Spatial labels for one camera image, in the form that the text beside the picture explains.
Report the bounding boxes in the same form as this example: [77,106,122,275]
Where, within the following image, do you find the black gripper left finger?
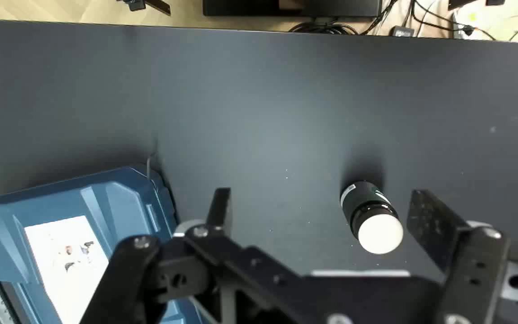
[81,187,302,324]

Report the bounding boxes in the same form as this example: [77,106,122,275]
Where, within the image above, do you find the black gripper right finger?
[406,189,511,324]

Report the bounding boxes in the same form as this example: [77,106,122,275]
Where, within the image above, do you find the small dark bottle white cap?
[338,180,406,255]

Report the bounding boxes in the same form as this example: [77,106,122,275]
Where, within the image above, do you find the dark blue plastic case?
[0,165,212,324]

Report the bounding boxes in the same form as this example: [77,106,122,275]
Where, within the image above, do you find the black monitor base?
[203,0,383,18]

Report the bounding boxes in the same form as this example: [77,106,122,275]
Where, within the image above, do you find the black chair leg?
[115,0,173,16]

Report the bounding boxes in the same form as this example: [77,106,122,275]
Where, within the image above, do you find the black cable bundle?
[288,16,365,36]

